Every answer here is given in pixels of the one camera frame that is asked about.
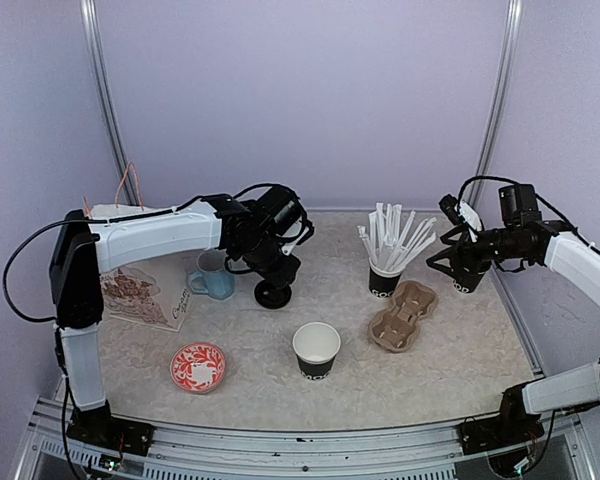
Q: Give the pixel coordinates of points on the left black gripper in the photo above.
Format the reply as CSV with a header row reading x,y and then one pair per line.
x,y
284,276

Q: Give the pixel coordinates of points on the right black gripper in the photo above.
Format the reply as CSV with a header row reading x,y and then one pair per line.
x,y
459,246

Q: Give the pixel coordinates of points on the black paper coffee cup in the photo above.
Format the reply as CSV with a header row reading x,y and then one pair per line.
x,y
467,282

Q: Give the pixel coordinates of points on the black plastic cup lid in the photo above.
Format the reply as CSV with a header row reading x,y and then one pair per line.
x,y
458,268

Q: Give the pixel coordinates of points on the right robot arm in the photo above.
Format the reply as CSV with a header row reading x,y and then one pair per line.
x,y
557,245

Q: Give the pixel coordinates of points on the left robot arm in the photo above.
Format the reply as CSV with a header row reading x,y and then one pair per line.
x,y
261,233

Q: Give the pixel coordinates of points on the light blue mug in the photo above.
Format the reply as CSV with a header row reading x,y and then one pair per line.
x,y
211,277

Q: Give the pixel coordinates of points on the white wrapped straws bundle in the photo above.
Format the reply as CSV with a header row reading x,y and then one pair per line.
x,y
392,244

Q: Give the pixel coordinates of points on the black cup holding straws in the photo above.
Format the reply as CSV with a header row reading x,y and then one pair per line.
x,y
382,284

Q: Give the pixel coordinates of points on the brown pulp cup carrier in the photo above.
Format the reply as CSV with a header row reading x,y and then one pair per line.
x,y
397,327

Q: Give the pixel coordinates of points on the cream bear paper bag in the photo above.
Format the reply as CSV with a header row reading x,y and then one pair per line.
x,y
152,292

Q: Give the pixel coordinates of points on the red patterned bowl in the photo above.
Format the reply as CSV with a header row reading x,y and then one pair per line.
x,y
198,368

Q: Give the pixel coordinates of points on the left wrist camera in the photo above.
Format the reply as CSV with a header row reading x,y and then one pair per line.
x,y
298,233

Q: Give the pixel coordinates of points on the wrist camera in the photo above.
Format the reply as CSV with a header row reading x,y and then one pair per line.
x,y
298,233
462,216

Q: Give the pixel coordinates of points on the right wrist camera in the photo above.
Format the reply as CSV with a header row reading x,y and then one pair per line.
x,y
462,216

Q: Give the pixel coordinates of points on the right aluminium post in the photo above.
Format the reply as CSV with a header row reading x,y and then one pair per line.
x,y
505,67

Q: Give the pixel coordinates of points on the aluminium post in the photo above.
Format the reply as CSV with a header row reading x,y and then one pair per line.
x,y
505,67
96,52

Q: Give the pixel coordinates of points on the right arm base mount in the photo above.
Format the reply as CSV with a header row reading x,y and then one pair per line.
x,y
510,426

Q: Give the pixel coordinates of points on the aluminium front rail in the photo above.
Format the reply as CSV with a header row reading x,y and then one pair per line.
x,y
176,451

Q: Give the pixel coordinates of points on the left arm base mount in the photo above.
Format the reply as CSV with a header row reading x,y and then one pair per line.
x,y
98,427

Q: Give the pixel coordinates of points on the left aluminium post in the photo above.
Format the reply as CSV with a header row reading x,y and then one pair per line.
x,y
96,52

